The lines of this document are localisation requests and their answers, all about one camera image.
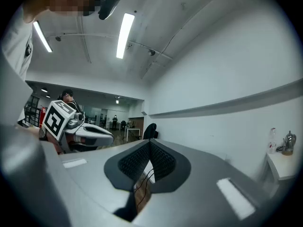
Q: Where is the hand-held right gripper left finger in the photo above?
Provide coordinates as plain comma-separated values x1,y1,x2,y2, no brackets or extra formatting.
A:
40,138,152,227

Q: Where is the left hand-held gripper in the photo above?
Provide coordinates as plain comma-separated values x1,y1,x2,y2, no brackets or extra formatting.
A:
42,100,115,155

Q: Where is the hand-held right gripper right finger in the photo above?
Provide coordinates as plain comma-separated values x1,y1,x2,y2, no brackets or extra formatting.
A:
131,138,273,227

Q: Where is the person's left hand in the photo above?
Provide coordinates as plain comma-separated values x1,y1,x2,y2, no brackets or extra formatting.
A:
66,135,86,145

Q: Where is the black jacket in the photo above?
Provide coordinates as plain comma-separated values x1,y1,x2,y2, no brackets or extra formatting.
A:
143,123,157,140

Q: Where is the black office chair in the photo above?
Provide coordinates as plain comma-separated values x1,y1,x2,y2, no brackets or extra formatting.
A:
143,123,159,140

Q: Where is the clear plastic bottle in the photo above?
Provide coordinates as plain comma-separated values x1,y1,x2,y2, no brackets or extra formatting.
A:
268,127,278,154

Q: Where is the white side table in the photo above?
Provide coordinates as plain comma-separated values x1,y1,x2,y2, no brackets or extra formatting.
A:
261,149,299,198

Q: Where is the glass kettle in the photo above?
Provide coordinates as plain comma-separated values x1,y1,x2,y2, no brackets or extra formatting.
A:
281,130,297,156

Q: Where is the white ceiling pipe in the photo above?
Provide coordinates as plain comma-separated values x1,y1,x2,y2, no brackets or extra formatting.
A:
46,33,174,60

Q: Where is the ceiling tube light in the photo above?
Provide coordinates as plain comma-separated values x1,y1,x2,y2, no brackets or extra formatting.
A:
116,13,135,60
33,20,53,53

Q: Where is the person's white shirt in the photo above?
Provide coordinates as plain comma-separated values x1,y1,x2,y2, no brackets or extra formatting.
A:
0,5,34,127

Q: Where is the thin black wire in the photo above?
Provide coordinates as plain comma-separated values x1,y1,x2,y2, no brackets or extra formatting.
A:
133,169,154,198
136,173,154,210

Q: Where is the black head camera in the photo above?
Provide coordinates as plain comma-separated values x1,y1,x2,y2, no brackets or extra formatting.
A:
98,0,122,21

